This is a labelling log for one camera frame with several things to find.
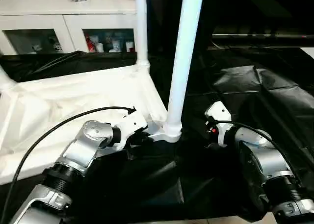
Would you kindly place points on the white plastic table top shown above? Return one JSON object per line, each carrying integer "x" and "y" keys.
{"x": 61, "y": 99}

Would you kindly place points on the white plastic table leg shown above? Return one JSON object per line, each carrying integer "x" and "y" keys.
{"x": 141, "y": 25}
{"x": 5, "y": 78}
{"x": 182, "y": 50}

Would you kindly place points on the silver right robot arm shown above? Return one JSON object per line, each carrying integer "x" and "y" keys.
{"x": 265, "y": 157}

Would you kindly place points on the red bottle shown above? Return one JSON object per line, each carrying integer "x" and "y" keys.
{"x": 91, "y": 43}

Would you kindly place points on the dark blue panel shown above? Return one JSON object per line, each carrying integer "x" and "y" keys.
{"x": 148, "y": 18}

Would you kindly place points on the white flat board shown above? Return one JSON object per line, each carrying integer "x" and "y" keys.
{"x": 308, "y": 52}

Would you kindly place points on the white sideboard cabinet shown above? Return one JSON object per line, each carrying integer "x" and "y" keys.
{"x": 61, "y": 15}

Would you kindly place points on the dark metal rail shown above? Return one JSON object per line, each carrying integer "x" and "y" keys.
{"x": 265, "y": 35}

